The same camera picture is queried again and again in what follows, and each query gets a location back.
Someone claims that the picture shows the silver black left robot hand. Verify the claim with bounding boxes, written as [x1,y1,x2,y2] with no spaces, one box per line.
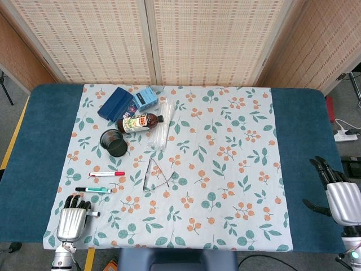
[56,194,93,243]

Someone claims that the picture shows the brown bottle with label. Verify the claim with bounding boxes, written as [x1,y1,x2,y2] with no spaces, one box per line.
[116,112,165,134]

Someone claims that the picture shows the metal stand legs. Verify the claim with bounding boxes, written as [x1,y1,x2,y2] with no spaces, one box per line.
[336,71,361,108]

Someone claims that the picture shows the floral printed tablecloth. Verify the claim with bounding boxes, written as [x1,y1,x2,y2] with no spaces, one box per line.
[42,84,292,252]

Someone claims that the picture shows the white marker with red cap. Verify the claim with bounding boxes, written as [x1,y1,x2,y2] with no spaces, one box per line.
[89,170,126,178]

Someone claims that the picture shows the green-label marker with black cap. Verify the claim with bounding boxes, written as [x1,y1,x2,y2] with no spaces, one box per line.
[74,186,113,194]

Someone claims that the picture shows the black mesh pen holder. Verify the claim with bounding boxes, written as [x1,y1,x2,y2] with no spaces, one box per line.
[99,128,129,158]

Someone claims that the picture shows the clear plastic bottle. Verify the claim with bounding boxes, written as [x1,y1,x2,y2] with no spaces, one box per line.
[146,97,177,151]

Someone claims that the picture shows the dark blue chair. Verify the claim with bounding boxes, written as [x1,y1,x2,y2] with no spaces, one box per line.
[117,248,239,271]

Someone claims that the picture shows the black floor cable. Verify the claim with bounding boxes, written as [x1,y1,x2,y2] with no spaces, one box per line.
[237,253,292,271]

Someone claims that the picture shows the black floor device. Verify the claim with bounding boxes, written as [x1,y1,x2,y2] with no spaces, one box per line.
[340,155,361,179]

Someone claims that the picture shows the blue felt table cover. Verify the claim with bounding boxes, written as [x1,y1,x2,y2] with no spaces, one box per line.
[0,83,348,253]

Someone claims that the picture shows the thin-frame eyeglasses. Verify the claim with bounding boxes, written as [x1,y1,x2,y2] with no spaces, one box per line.
[142,158,177,194]

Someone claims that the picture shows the navy blue case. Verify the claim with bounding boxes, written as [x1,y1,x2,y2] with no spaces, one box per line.
[97,86,134,123]

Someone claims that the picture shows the woven bamboo folding screen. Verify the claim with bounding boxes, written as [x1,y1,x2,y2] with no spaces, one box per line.
[0,0,361,96]

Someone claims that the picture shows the red floor object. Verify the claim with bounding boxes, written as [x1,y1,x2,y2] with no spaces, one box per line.
[324,95,337,124]

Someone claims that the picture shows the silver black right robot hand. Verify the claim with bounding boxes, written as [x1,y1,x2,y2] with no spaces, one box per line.
[302,155,361,226]

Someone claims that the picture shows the white power strip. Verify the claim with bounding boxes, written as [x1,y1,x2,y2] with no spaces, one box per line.
[333,132,359,143]

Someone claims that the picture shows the light blue carton box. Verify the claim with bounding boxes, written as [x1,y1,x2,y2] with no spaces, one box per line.
[133,87,159,112]

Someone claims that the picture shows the white power cable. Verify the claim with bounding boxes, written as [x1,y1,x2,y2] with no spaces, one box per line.
[335,118,351,134]

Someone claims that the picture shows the black tripod leg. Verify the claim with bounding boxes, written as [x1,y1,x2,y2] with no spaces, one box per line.
[0,71,15,106]

